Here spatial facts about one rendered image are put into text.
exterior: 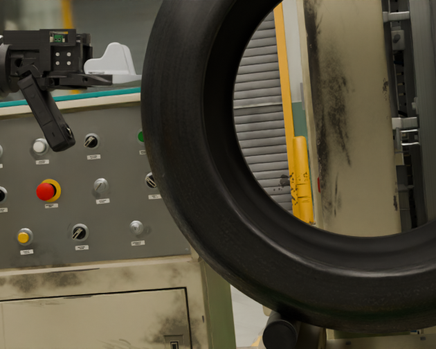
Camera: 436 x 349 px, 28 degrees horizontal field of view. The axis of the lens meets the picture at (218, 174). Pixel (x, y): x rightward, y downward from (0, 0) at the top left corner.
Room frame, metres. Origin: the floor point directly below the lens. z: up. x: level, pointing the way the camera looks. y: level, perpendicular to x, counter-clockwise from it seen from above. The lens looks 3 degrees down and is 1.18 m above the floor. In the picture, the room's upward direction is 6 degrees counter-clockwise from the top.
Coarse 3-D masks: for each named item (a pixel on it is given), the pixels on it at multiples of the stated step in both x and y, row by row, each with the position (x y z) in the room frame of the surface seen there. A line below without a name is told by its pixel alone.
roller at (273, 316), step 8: (272, 312) 1.18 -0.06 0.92; (272, 320) 1.12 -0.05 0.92; (280, 320) 1.11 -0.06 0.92; (288, 320) 1.12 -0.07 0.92; (296, 320) 1.15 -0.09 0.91; (264, 328) 1.11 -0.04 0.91; (272, 328) 1.10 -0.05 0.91; (280, 328) 1.10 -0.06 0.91; (288, 328) 1.10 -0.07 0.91; (296, 328) 1.12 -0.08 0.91; (264, 336) 1.11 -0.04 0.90; (272, 336) 1.10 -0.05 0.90; (280, 336) 1.10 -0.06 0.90; (288, 336) 1.10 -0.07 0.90; (296, 336) 1.10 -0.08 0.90; (264, 344) 1.11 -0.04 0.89; (272, 344) 1.10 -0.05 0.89; (280, 344) 1.10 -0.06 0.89; (288, 344) 1.10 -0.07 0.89
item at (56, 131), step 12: (24, 84) 1.22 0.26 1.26; (36, 84) 1.22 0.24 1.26; (24, 96) 1.22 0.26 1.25; (36, 96) 1.21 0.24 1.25; (48, 96) 1.24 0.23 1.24; (36, 108) 1.22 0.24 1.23; (48, 108) 1.21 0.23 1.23; (48, 120) 1.21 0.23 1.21; (60, 120) 1.23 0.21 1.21; (48, 132) 1.21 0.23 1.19; (60, 132) 1.21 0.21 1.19; (72, 132) 1.25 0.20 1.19; (48, 144) 1.23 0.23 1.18; (60, 144) 1.21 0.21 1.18; (72, 144) 1.24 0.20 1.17
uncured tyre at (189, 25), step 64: (192, 0) 1.07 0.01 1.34; (256, 0) 1.34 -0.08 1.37; (192, 64) 1.07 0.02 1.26; (192, 128) 1.07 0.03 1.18; (192, 192) 1.08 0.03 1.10; (256, 192) 1.35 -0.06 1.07; (256, 256) 1.06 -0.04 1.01; (320, 256) 1.33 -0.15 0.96; (384, 256) 1.32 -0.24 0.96; (320, 320) 1.08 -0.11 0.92; (384, 320) 1.06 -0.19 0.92
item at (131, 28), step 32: (0, 0) 1.94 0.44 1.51; (32, 0) 1.93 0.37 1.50; (64, 0) 1.92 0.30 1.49; (96, 0) 1.91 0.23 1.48; (128, 0) 1.90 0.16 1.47; (160, 0) 1.88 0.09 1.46; (0, 32) 1.94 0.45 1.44; (64, 32) 1.92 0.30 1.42; (96, 32) 1.91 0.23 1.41; (128, 32) 1.90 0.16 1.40; (64, 96) 1.91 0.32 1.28; (96, 96) 1.90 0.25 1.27
